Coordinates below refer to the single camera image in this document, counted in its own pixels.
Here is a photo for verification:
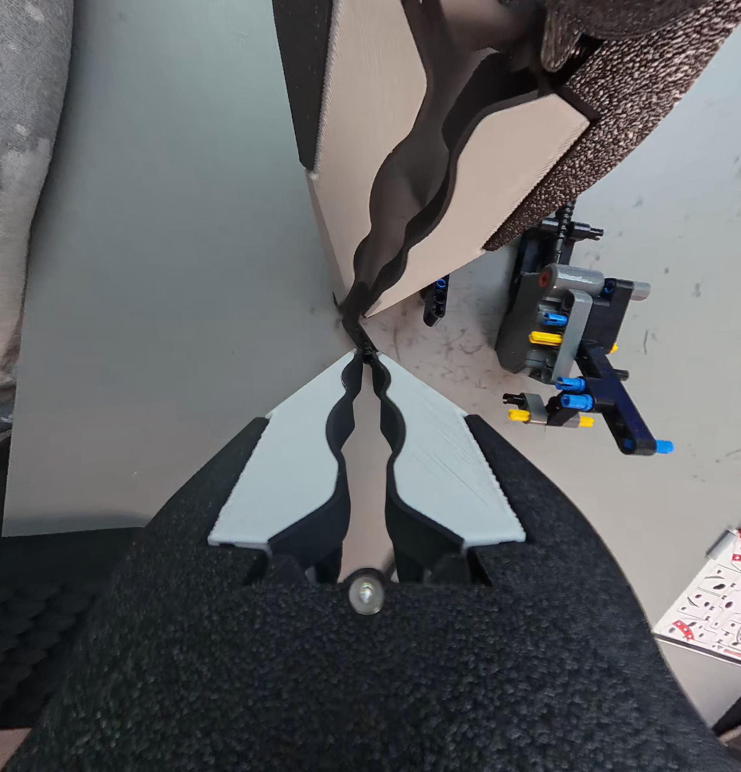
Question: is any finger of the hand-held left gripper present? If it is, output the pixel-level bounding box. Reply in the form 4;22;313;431
307;0;468;314
361;53;590;318

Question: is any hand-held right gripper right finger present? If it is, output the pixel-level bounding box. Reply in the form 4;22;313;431
366;351;527;584

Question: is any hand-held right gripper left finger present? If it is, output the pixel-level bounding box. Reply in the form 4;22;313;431
207;349;362;584

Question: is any small black toy beam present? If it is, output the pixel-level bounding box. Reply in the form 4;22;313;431
421;274;452;328

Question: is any black toy axle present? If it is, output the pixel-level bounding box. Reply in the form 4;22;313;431
340;302;376;364

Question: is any grey desk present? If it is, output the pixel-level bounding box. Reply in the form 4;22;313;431
1;0;741;731

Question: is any toy brick chassis assembly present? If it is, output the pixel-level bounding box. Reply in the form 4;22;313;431
496;204;674;456

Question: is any toy sticker sheet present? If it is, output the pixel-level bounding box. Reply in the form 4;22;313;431
654;528;741;667

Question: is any black office chair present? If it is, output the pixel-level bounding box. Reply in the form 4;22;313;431
0;416;151;733

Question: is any person's grey mottled sweatshirt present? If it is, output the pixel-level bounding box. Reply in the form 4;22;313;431
0;0;76;435

